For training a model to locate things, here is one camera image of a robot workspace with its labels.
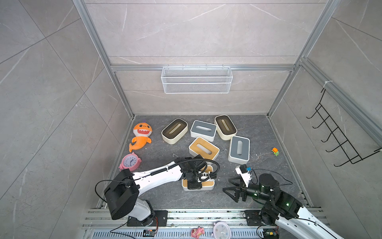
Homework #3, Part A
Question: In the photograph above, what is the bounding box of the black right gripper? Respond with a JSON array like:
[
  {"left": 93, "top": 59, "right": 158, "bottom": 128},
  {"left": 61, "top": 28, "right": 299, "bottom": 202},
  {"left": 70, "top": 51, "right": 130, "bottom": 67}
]
[{"left": 223, "top": 175, "right": 273, "bottom": 203}]

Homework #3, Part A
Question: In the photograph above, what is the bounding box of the white tissue box grey top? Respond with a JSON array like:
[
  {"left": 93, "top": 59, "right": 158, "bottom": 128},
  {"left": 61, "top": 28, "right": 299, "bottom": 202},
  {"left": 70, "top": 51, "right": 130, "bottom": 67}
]
[{"left": 228, "top": 136, "right": 250, "bottom": 164}]

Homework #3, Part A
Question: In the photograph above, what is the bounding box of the white tissue box wooden lid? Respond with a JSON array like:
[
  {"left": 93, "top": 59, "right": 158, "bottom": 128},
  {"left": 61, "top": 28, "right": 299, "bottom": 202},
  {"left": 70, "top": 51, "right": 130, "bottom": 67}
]
[{"left": 189, "top": 137, "right": 220, "bottom": 160}]

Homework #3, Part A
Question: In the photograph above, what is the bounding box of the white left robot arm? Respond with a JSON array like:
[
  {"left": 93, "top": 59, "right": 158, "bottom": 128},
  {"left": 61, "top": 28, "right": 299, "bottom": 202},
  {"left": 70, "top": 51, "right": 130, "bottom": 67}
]
[{"left": 104, "top": 155, "right": 208, "bottom": 226}]

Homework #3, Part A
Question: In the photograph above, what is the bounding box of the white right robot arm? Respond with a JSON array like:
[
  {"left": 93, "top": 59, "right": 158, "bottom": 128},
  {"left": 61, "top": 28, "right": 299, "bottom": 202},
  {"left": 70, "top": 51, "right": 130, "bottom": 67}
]
[{"left": 223, "top": 172, "right": 342, "bottom": 239}]

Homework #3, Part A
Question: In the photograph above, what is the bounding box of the cream tissue box dark lid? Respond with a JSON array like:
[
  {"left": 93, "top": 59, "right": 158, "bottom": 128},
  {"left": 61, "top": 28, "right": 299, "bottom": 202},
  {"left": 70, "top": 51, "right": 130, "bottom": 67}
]
[{"left": 161, "top": 119, "right": 188, "bottom": 145}]

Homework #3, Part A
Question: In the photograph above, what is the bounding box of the white tissue box grey lid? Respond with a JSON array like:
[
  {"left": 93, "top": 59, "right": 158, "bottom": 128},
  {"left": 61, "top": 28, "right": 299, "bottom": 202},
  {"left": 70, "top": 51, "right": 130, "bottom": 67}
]
[{"left": 190, "top": 120, "right": 217, "bottom": 142}]

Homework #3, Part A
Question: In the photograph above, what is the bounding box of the cream tissue box brown lid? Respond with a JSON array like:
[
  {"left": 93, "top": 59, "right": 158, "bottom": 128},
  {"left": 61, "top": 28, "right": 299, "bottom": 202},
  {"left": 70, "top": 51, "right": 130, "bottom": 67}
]
[{"left": 214, "top": 115, "right": 237, "bottom": 141}]

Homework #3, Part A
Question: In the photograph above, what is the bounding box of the lilac alarm clock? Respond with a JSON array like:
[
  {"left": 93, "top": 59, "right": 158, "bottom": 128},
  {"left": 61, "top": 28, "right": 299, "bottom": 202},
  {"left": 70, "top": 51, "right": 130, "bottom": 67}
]
[{"left": 212, "top": 221, "right": 231, "bottom": 239}]

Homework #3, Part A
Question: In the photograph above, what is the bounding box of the pink bear figurine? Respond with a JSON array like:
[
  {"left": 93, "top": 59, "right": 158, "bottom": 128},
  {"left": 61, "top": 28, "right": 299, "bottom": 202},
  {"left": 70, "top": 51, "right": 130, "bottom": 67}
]
[{"left": 191, "top": 227, "right": 205, "bottom": 239}]

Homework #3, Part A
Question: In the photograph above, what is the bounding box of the small green orange toy car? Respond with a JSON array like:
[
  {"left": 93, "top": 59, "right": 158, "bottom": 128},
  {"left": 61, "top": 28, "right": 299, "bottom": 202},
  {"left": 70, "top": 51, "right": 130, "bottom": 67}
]
[{"left": 272, "top": 147, "right": 280, "bottom": 156}]

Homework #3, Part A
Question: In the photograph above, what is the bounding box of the pink alarm clock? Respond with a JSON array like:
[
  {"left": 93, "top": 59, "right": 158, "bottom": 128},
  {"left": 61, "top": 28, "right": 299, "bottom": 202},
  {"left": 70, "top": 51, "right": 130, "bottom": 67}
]
[{"left": 118, "top": 152, "right": 142, "bottom": 172}]

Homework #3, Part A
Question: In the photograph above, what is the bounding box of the orange shark plush toy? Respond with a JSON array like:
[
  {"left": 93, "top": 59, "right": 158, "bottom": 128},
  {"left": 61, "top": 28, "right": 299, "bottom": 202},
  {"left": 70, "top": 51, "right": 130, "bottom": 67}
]
[{"left": 128, "top": 122, "right": 153, "bottom": 153}]

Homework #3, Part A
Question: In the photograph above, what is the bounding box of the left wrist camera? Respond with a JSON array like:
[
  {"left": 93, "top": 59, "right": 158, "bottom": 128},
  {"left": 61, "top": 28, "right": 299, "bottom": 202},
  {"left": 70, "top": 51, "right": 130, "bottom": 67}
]
[{"left": 198, "top": 172, "right": 212, "bottom": 182}]

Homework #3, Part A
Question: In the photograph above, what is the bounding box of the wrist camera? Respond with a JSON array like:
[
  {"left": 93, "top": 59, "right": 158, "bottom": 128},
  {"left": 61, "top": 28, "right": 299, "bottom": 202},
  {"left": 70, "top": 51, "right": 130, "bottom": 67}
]
[
  {"left": 235, "top": 164, "right": 252, "bottom": 187},
  {"left": 198, "top": 172, "right": 212, "bottom": 182}
]

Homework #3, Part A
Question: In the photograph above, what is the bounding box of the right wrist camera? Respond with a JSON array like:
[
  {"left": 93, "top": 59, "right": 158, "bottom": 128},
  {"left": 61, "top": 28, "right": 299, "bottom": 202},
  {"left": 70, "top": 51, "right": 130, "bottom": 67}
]
[{"left": 235, "top": 164, "right": 252, "bottom": 187}]

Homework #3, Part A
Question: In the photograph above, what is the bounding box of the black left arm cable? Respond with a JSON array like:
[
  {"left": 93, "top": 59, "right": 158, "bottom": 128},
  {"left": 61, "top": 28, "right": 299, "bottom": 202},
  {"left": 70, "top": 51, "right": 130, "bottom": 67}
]
[{"left": 178, "top": 157, "right": 221, "bottom": 181}]

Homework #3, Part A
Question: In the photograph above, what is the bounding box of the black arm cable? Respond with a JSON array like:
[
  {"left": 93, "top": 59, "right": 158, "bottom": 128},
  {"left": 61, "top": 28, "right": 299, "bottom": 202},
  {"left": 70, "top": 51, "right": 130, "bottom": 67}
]
[
  {"left": 178, "top": 157, "right": 221, "bottom": 181},
  {"left": 250, "top": 168, "right": 294, "bottom": 187}
]

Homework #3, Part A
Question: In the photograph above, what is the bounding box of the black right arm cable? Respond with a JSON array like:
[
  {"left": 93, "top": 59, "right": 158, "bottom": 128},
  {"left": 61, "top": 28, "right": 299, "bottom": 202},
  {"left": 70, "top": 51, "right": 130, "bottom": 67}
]
[{"left": 250, "top": 168, "right": 294, "bottom": 187}]

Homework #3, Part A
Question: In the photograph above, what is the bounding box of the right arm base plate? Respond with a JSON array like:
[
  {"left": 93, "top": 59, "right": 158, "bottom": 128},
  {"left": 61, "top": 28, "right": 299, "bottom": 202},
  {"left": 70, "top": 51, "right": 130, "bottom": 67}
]
[{"left": 244, "top": 210, "right": 268, "bottom": 226}]

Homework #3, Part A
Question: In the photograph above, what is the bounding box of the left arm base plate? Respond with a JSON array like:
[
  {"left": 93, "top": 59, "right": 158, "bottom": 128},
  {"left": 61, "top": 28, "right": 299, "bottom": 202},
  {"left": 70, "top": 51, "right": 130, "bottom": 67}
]
[{"left": 127, "top": 210, "right": 168, "bottom": 227}]

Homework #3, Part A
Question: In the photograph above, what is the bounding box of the white wire mesh basket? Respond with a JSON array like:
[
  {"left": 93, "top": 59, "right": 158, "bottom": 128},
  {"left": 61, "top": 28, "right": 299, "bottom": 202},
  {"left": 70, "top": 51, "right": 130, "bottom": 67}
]
[{"left": 161, "top": 66, "right": 233, "bottom": 94}]

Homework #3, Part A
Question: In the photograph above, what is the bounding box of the black wall hook rack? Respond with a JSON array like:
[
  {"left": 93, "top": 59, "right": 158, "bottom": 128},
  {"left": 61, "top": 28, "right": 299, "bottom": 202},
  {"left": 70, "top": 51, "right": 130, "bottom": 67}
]
[{"left": 306, "top": 89, "right": 382, "bottom": 167}]

